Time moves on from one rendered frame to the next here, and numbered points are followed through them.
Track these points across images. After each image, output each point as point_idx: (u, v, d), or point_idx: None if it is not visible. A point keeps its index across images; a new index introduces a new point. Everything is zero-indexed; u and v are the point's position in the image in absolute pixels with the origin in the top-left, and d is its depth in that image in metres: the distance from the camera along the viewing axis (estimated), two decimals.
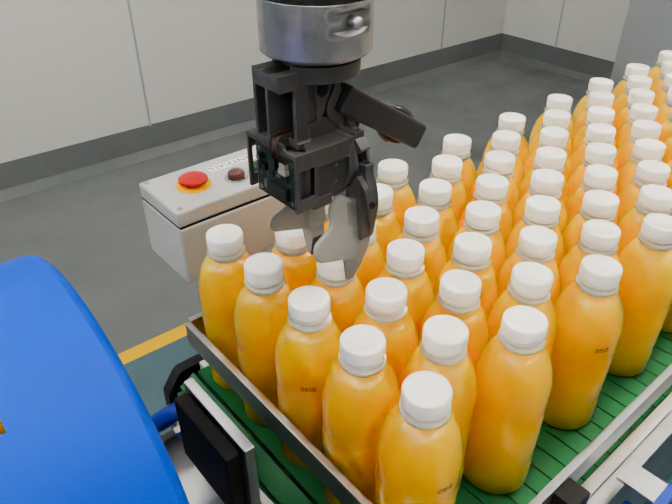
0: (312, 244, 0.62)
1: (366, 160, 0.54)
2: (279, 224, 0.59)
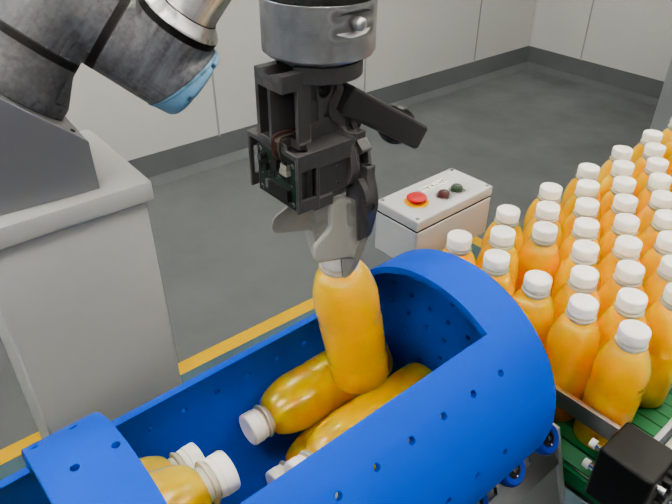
0: None
1: (367, 161, 0.53)
2: (281, 226, 0.59)
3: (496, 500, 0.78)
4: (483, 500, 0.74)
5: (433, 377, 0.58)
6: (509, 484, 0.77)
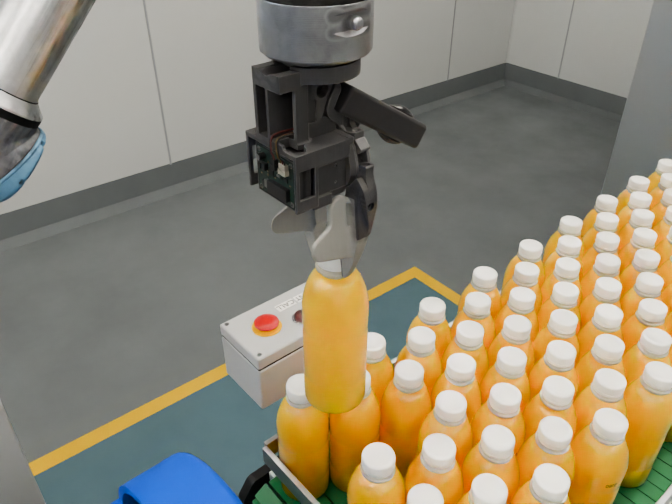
0: None
1: (366, 160, 0.53)
2: (281, 226, 0.59)
3: None
4: None
5: None
6: None
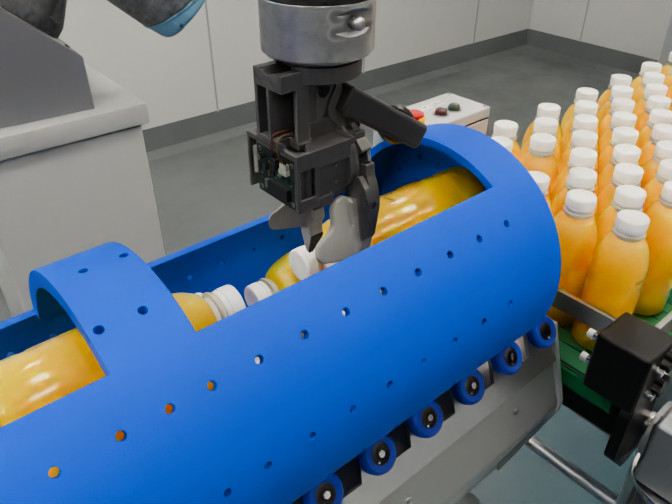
0: (310, 242, 0.63)
1: (367, 160, 0.53)
2: (278, 222, 0.59)
3: (493, 388, 0.77)
4: (479, 390, 0.73)
5: (439, 218, 0.58)
6: (504, 369, 0.76)
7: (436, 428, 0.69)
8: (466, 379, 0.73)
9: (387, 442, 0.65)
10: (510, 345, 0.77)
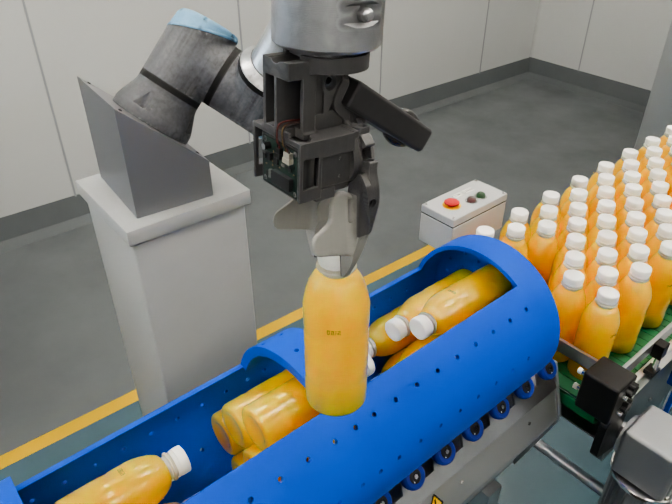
0: None
1: (370, 157, 0.54)
2: (282, 222, 0.59)
3: (514, 408, 1.15)
4: (506, 409, 1.11)
5: (486, 309, 0.96)
6: (522, 395, 1.14)
7: (479, 435, 1.07)
8: (498, 402, 1.11)
9: (450, 444, 1.04)
10: (526, 379, 1.15)
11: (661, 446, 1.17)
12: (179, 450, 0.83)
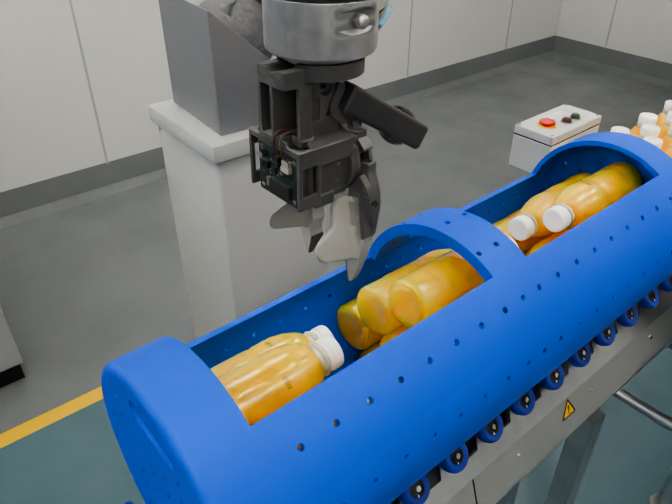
0: (310, 242, 0.63)
1: (368, 160, 0.54)
2: (278, 221, 0.59)
3: (639, 318, 1.09)
4: (635, 314, 1.05)
5: (633, 194, 0.89)
6: (649, 304, 1.08)
7: (613, 337, 1.01)
8: (626, 310, 1.04)
9: (584, 344, 0.97)
10: None
11: None
12: (324, 328, 0.76)
